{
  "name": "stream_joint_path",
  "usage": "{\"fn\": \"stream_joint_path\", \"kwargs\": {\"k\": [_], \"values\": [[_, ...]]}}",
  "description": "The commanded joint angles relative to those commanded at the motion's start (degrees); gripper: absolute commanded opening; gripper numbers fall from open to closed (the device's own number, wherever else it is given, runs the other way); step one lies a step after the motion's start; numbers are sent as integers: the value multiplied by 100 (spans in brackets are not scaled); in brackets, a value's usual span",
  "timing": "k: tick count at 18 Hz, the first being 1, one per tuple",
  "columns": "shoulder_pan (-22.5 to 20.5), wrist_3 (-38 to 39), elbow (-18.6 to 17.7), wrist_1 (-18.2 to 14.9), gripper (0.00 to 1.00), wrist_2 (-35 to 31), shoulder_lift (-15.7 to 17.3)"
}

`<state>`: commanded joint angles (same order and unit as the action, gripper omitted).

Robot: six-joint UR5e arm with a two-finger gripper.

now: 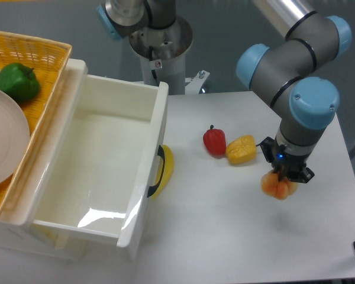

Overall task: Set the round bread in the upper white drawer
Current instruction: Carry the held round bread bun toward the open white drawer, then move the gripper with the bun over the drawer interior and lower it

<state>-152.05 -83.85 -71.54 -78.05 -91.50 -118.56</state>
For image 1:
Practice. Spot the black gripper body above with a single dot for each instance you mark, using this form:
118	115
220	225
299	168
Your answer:
293	166

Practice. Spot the round orange bread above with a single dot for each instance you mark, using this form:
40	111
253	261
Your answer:
278	189

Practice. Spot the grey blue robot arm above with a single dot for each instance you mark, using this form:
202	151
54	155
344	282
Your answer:
282	78

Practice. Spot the open upper white drawer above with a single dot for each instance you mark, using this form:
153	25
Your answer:
108	161

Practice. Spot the white drawer cabinet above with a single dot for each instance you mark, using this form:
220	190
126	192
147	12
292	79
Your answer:
17	230

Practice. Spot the beige round plate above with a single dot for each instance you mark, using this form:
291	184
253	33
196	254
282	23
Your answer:
14	136

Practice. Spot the yellow bell pepper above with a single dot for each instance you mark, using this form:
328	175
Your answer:
241	150

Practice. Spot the red bell pepper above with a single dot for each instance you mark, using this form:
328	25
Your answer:
214	141

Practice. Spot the yellow banana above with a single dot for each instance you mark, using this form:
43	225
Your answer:
170	164

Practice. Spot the green bell pepper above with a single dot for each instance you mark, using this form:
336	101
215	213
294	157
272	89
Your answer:
19	82

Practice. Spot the white mounting bracket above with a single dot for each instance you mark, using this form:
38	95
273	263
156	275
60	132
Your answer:
196	85

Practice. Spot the black drawer handle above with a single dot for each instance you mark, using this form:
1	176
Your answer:
155	189

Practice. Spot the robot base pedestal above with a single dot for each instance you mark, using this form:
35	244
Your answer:
162	54

